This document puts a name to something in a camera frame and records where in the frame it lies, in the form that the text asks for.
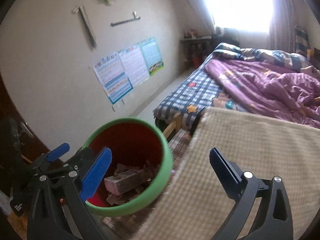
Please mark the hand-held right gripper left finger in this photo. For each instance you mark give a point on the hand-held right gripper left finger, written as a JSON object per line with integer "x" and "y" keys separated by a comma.
{"x": 96, "y": 173}

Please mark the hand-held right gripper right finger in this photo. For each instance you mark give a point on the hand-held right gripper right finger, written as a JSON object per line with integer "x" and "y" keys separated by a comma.
{"x": 223, "y": 170}

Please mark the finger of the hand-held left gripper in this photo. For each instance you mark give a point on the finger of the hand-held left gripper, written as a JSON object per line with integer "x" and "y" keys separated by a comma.
{"x": 82, "y": 158}
{"x": 58, "y": 151}

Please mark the white milk carton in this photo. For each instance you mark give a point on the white milk carton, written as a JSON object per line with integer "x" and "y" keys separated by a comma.
{"x": 122, "y": 181}

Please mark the red bin with green rim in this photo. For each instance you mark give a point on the red bin with green rim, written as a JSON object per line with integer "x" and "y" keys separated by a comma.
{"x": 130, "y": 142}

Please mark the brown paper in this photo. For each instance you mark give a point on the brown paper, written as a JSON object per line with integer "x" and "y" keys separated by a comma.
{"x": 150, "y": 170}

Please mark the beige striped mat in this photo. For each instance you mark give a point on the beige striped mat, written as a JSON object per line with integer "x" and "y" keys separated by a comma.
{"x": 250, "y": 142}

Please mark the brown wooden door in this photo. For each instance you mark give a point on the brown wooden door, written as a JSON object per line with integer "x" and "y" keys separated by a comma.
{"x": 15, "y": 100}

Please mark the blue checked bed sheet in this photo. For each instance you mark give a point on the blue checked bed sheet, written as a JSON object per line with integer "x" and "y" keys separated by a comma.
{"x": 185, "y": 95}

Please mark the purple quilt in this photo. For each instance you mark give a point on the purple quilt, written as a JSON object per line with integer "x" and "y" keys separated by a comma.
{"x": 262, "y": 90}

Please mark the blue patchwork quilt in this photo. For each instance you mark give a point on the blue patchwork quilt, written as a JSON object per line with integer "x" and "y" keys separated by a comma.
{"x": 250, "y": 53}

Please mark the small cluttered desk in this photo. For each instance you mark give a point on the small cluttered desk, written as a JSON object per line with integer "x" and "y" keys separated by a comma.
{"x": 195, "y": 47}

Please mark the dark wooden headboard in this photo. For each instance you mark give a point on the dark wooden headboard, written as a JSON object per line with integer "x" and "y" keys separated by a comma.
{"x": 315, "y": 57}

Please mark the checked upright pillow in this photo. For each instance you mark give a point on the checked upright pillow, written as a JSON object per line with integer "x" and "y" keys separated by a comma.
{"x": 300, "y": 38}

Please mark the beige curtain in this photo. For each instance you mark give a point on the beige curtain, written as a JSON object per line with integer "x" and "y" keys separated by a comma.
{"x": 192, "y": 2}
{"x": 282, "y": 17}

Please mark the bright window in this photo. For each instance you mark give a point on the bright window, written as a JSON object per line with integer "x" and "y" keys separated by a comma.
{"x": 237, "y": 5}

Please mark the blue chart wall poster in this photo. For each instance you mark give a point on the blue chart wall poster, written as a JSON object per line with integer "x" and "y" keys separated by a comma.
{"x": 112, "y": 80}

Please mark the white chart wall poster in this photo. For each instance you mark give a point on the white chart wall poster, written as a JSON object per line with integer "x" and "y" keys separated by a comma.
{"x": 133, "y": 66}

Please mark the teal chart wall poster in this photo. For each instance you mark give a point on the teal chart wall poster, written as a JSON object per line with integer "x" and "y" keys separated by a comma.
{"x": 151, "y": 55}

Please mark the angled metal wall bracket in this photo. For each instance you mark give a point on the angled metal wall bracket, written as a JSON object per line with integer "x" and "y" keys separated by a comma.
{"x": 86, "y": 25}

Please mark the straight metal wall bracket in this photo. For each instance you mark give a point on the straight metal wall bracket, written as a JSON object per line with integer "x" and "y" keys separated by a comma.
{"x": 125, "y": 21}

